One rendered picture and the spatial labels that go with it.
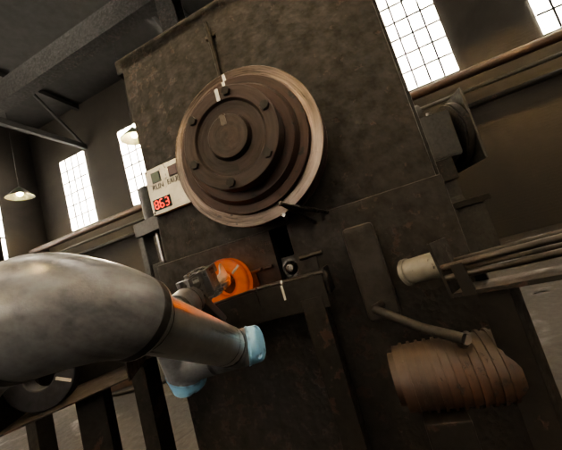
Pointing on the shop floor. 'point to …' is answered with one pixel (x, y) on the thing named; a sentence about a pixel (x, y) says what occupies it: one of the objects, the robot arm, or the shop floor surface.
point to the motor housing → (454, 384)
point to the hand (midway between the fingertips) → (226, 277)
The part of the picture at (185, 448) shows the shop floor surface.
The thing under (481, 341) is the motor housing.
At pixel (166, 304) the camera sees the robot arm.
